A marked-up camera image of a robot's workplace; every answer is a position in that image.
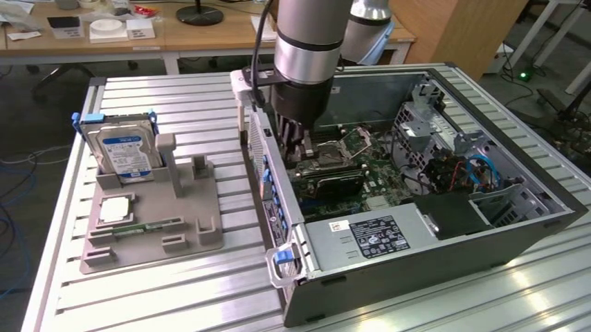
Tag black round lamp base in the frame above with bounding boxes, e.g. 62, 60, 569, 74
174, 0, 225, 27

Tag green RAM stick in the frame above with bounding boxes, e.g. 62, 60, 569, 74
112, 221, 168, 239

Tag CPU socket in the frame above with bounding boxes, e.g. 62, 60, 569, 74
316, 141, 346, 165

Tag grey power supply unit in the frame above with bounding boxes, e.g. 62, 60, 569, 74
298, 203, 438, 274

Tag white round holder box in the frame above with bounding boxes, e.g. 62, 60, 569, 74
88, 19, 130, 44

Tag white box black top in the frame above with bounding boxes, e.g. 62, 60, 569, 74
45, 15, 86, 40

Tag white paper note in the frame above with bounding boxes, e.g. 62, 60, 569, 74
5, 30, 43, 41

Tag black installed RAM stick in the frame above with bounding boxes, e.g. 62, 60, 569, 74
294, 161, 368, 181

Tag plain white box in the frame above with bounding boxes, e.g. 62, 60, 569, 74
124, 18, 156, 41

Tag stack of white papers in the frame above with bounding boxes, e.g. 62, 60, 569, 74
250, 15, 277, 43

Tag blue plastic disk caddy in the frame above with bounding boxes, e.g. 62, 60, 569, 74
69, 109, 160, 163

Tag white table frame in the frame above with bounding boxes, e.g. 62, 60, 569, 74
502, 0, 591, 95

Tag metal disk bay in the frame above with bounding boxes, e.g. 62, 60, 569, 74
468, 183, 550, 230

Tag grey parts rack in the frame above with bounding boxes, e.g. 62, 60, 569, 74
80, 132, 228, 276

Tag red packet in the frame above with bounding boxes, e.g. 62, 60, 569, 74
132, 3, 158, 19

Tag hard disk blue label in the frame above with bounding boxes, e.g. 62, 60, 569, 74
89, 124, 156, 184

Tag black floor stand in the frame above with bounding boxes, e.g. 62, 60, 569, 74
534, 88, 591, 149

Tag green motherboard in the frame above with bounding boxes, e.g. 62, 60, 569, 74
266, 110, 418, 222

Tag graphics card with metal bracket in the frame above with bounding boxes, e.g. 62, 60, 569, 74
290, 168, 364, 202

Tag device with green light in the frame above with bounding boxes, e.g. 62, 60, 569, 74
510, 66, 538, 84

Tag blue floor cable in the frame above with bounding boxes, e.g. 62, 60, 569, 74
0, 162, 38, 298

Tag open metal socket cover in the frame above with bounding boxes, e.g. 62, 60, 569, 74
340, 126, 376, 156

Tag wooden desk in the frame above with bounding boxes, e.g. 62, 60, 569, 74
0, 0, 416, 75

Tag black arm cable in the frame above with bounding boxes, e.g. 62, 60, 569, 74
250, 0, 277, 108

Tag silver CPU chip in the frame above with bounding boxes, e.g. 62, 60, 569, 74
98, 199, 133, 224

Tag grey metal drive cage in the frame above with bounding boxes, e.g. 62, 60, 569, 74
390, 82, 462, 156

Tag open dark PC case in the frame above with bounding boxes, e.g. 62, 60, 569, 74
236, 61, 589, 329

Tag black power connector bundle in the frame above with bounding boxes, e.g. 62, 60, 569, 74
420, 154, 466, 194

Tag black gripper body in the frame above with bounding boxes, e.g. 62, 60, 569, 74
269, 78, 334, 127

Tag black chair base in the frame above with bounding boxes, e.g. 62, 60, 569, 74
25, 63, 98, 104

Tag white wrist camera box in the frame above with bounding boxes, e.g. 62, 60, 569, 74
229, 67, 260, 104

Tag blue wire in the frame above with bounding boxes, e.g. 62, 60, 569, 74
464, 154, 504, 192

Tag wooden cabinet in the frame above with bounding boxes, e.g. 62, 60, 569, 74
389, 0, 529, 81

